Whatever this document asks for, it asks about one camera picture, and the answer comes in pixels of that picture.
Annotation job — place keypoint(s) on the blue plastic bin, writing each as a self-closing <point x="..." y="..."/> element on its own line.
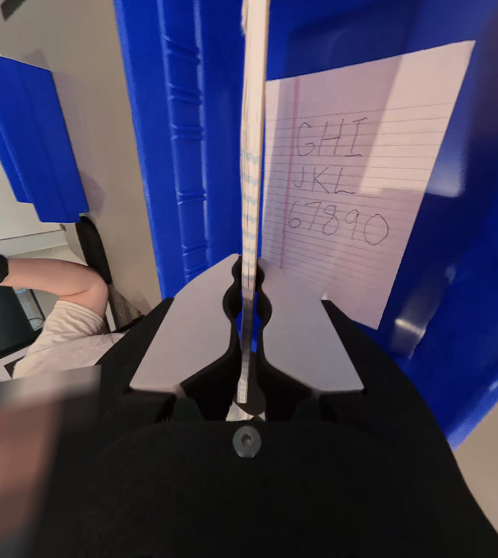
<point x="471" y="218"/>
<point x="26" y="139"/>

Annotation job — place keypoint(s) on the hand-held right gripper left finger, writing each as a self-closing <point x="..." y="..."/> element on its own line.
<point x="179" y="344"/>

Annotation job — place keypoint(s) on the white lined legal notepad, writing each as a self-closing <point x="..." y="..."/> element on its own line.
<point x="253" y="130"/>

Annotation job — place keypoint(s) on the person's white shirt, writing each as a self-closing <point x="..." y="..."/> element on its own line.
<point x="66" y="340"/>

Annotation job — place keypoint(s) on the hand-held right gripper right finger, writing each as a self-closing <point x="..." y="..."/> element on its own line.
<point x="310" y="348"/>

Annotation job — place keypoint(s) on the handwritten lined paper sheet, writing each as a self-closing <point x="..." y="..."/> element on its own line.
<point x="362" y="174"/>

